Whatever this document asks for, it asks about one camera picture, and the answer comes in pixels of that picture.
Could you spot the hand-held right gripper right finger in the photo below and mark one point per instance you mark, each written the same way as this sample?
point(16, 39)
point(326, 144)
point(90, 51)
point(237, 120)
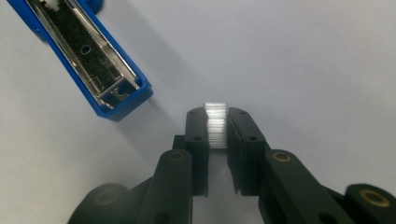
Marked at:
point(246, 149)

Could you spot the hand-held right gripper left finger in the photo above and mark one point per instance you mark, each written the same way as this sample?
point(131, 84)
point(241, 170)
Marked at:
point(197, 149)

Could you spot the silver staple strip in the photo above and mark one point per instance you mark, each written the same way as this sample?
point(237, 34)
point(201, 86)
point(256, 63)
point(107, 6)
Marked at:
point(217, 124)

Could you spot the blue stapler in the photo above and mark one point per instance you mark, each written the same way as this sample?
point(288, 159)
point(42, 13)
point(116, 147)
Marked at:
point(93, 65)

